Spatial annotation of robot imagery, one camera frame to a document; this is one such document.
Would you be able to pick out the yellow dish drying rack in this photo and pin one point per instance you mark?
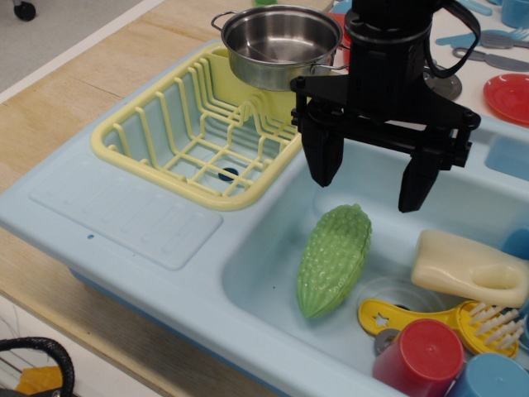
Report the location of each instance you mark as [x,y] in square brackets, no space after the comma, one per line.
[200,132]

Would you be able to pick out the green bumpy squash toy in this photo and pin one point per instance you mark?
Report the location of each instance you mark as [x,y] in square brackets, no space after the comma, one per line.
[333,260]

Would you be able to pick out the grey toy faucet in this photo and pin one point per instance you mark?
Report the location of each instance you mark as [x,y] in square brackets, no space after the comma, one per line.
[449,88]

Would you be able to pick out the blue cup in sink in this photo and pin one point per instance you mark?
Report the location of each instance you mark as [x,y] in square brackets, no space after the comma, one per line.
[493,375]

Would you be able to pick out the red plate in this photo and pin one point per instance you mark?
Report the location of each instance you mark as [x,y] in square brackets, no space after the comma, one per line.
[507,95]

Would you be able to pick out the grey toy knife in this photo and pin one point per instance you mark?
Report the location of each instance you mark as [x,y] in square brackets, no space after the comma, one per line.
[496,61]

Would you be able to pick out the black caster wheel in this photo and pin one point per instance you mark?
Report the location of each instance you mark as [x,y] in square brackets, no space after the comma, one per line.
[24,10]

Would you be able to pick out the blue toy utensil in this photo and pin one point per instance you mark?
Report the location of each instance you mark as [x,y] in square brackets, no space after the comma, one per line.
[466,39]

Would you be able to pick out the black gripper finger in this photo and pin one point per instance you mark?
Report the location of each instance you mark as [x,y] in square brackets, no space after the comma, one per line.
[418,179]
[323,149]

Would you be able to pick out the red cup in sink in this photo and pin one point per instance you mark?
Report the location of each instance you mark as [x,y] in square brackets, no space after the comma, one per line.
[423,359]

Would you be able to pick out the blue plate behind pot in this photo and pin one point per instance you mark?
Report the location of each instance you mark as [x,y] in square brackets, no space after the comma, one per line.
[341,6]

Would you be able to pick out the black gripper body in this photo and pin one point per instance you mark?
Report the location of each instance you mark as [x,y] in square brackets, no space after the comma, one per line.
[383,99]

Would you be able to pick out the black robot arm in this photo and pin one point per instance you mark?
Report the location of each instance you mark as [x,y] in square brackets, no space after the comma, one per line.
[392,5]

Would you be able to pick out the blue cup top right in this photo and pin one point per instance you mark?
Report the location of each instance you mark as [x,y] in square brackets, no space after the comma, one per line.
[515,13]

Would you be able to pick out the blue cup right edge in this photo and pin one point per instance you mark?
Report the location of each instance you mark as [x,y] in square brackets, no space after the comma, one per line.
[517,243]

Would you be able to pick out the stainless steel pot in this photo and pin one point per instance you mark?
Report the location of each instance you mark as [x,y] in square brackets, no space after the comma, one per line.
[271,45]

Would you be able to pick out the grey toy spatula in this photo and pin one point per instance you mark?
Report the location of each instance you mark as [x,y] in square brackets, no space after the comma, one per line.
[499,41]

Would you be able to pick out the yellow dish brush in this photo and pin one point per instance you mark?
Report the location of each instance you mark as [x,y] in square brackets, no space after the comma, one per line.
[481,327]

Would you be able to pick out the cream plastic bottle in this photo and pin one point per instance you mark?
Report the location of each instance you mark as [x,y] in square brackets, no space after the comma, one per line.
[455,265]

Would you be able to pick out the yellow tape piece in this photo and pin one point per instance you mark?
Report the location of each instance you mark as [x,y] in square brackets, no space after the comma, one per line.
[39,379]

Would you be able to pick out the light blue toy sink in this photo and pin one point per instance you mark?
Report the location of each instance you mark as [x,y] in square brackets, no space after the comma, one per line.
[226,280]

